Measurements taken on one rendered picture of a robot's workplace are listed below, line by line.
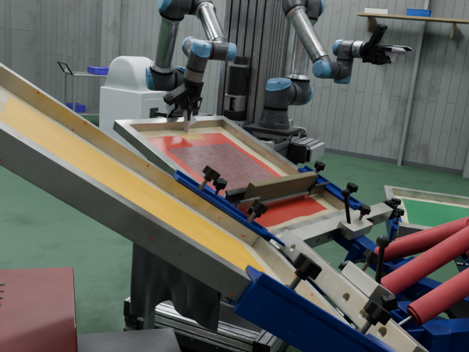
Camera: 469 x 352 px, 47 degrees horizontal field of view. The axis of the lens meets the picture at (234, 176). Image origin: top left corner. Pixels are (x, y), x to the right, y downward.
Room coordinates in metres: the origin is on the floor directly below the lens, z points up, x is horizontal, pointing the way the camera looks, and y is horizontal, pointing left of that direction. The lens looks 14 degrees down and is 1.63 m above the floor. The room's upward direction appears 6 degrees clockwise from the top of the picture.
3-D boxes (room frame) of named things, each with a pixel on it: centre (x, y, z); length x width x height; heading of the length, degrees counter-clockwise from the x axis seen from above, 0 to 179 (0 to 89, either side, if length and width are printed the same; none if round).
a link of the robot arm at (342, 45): (2.50, -0.44, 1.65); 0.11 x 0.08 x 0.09; 44
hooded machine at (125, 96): (7.14, 1.42, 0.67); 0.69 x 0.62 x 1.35; 68
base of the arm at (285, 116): (2.60, -0.17, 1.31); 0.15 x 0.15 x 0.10
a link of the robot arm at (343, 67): (2.49, -0.43, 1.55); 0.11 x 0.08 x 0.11; 134
